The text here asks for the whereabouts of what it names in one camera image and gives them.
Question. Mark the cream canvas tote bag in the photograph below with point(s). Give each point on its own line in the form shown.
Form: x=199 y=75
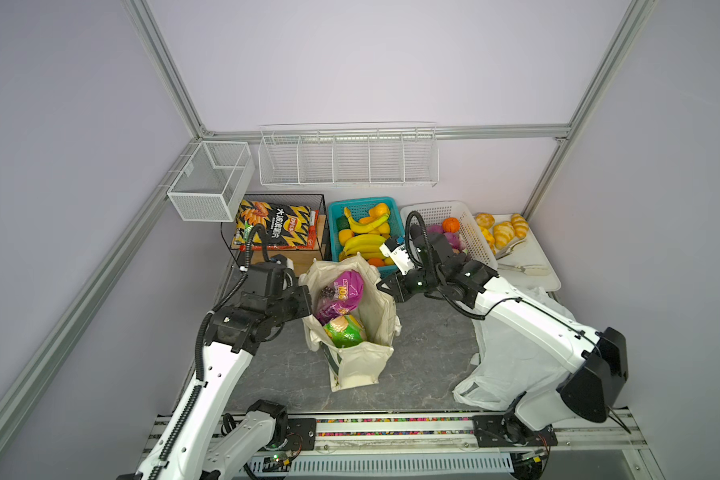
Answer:
x=360 y=365

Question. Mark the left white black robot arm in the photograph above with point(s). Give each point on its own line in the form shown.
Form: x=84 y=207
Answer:
x=265 y=298

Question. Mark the black yellow chips bag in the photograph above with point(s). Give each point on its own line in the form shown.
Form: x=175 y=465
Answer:
x=287 y=226

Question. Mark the croissant middle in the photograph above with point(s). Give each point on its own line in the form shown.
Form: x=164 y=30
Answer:
x=503 y=234

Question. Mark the yellow banana bunch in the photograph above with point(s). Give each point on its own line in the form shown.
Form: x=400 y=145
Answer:
x=366 y=245

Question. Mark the white plastic grocery bag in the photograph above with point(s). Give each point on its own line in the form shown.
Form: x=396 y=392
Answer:
x=508 y=364

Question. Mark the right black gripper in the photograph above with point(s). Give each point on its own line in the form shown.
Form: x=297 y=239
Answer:
x=398 y=290

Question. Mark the croissant top left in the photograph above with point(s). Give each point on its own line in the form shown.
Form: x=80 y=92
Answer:
x=485 y=220

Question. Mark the purple snack bag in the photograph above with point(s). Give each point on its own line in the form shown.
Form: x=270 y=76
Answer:
x=340 y=297

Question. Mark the white wire wall rack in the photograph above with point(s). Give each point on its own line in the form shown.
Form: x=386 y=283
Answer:
x=350 y=154

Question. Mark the black wire wooden shelf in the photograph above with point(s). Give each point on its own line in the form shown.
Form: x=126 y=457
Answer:
x=302 y=259

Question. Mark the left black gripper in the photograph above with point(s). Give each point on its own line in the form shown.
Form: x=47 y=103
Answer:
x=304 y=297

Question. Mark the single yellow banana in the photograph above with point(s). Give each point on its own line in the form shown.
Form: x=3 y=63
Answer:
x=377 y=222

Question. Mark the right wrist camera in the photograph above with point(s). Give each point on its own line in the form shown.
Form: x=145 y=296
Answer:
x=393 y=248

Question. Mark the white mesh wall basket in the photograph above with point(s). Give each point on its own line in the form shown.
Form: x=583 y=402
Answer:
x=212 y=181

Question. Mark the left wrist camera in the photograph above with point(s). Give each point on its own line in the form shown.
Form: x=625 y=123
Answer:
x=287 y=266

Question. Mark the teal plastic fruit basket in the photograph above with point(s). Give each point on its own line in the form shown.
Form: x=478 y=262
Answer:
x=340 y=231

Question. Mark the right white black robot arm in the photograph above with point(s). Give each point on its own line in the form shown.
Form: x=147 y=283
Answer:
x=595 y=361

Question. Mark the green chips bag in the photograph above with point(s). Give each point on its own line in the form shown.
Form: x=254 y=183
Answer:
x=345 y=331

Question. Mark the white tray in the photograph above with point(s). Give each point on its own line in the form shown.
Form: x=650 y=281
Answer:
x=522 y=252

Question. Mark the croissant right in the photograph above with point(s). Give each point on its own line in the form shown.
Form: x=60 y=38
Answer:
x=520 y=226

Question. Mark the croissant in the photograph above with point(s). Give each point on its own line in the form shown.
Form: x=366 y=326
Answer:
x=503 y=234
x=485 y=220
x=520 y=226

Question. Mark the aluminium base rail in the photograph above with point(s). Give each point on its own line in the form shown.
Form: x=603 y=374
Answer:
x=450 y=444

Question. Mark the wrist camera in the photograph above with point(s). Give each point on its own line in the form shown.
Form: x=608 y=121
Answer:
x=393 y=248
x=287 y=266

